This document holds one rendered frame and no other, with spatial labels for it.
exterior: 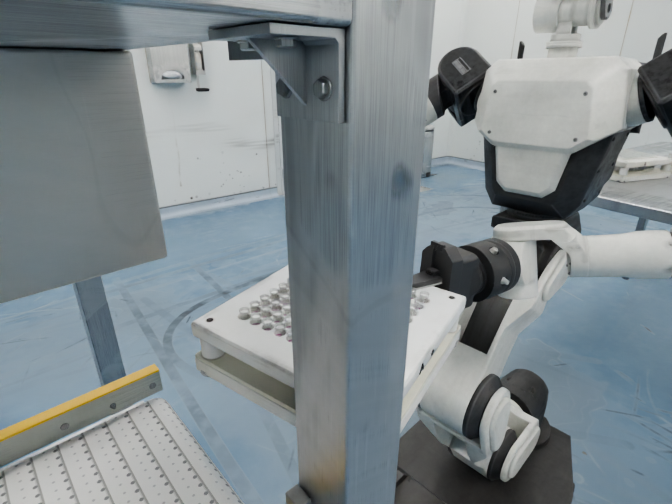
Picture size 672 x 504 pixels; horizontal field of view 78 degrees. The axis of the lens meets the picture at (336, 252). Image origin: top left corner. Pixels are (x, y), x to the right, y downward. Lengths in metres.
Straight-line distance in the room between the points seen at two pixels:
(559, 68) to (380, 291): 0.72
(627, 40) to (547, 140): 4.51
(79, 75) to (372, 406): 0.35
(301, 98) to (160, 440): 0.44
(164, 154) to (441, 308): 3.63
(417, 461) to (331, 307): 1.16
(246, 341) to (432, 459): 1.02
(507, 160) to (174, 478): 0.79
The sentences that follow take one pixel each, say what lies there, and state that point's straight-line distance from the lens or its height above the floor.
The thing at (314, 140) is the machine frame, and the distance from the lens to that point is 0.23.
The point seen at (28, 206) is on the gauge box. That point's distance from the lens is 0.43.
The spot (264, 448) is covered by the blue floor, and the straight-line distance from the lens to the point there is 1.65.
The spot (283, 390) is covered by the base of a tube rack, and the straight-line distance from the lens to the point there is 0.47.
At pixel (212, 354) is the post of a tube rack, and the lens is 0.52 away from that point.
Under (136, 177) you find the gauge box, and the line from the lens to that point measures 0.45.
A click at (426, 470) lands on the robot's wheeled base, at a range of 1.38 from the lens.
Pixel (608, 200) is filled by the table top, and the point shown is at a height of 0.85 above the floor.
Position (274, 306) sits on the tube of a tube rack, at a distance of 0.50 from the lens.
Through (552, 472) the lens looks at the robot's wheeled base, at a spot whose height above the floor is 0.17.
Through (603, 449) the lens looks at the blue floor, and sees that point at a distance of 1.88.
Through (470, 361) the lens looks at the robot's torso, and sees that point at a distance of 0.94.
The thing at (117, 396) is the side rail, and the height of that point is 0.86.
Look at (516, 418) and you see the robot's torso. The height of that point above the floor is 0.33.
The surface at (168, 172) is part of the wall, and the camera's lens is 4.04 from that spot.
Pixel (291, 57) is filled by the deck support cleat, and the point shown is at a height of 1.23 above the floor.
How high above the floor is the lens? 1.22
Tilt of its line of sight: 23 degrees down
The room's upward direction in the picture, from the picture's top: straight up
